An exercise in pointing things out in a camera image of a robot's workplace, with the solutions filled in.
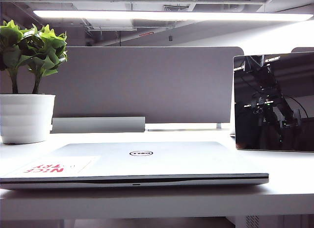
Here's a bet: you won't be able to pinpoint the silver Dell laptop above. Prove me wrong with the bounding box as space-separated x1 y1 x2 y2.
0 141 269 190

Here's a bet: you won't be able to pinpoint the white sticker red letters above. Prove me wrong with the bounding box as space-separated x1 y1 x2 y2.
14 155 102 176

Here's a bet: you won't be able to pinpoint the white cabinet with vent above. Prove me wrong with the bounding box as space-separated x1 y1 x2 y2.
235 214 314 228

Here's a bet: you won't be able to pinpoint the frameless reflective mirror panel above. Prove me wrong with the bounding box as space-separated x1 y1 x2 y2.
232 51 314 153

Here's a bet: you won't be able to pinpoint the green artificial leafy plant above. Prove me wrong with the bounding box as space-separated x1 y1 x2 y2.
0 20 68 95

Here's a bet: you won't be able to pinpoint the long ceiling light bar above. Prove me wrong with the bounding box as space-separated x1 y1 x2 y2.
32 9 314 23

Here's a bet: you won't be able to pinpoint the grey rounded divider panel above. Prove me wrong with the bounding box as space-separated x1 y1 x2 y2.
290 47 314 54

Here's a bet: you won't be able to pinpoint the grey desk divider panel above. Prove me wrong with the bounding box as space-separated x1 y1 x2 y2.
40 46 245 125

